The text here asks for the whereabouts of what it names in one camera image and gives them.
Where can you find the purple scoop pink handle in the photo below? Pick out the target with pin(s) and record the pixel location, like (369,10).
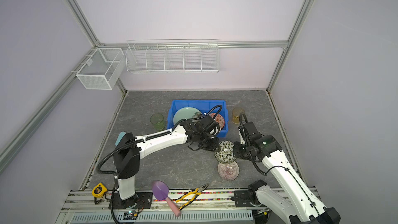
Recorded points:
(161,192)

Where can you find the yellow black pliers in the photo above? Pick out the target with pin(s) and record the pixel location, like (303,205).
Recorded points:
(194,195)

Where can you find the green circuit board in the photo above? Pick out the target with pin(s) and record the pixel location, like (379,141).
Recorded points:
(130,216)

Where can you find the amber glass cup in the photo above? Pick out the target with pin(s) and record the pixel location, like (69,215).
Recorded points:
(236,113)

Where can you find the white vented cable duct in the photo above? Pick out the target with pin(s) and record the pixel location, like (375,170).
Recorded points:
(165,217)

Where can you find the yellow tape measure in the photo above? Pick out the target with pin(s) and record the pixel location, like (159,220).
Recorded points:
(99,191)

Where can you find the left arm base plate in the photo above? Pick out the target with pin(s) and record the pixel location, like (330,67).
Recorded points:
(141,200)

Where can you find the red rimmed bowl underneath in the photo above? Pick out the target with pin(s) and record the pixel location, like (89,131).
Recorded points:
(219,119)

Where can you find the blue plastic bin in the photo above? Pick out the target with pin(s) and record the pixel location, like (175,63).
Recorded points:
(203,106)

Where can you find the long white wire basket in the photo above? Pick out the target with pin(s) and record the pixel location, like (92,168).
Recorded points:
(173,56)

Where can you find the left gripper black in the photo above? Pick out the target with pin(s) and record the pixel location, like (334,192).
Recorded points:
(213,148)

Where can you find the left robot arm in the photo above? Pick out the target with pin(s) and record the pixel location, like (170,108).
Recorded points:
(123,163)

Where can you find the small white mesh basket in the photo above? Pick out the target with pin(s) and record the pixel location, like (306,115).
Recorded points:
(102,69)

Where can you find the teal spatula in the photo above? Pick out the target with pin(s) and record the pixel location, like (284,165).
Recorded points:
(119,138)

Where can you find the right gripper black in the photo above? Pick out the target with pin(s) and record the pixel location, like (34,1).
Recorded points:
(237,152)

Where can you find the mint green plate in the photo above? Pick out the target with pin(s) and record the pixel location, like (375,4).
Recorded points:
(186,113)

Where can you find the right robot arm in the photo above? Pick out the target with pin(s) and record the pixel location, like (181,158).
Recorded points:
(268,157)

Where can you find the green glass cup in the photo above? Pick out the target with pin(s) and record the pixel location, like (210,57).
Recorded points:
(157,121)

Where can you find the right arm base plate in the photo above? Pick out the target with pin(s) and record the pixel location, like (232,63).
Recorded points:
(245,198)

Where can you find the pink striped ribbed bowl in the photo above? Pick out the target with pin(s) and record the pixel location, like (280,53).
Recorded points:
(228,171)

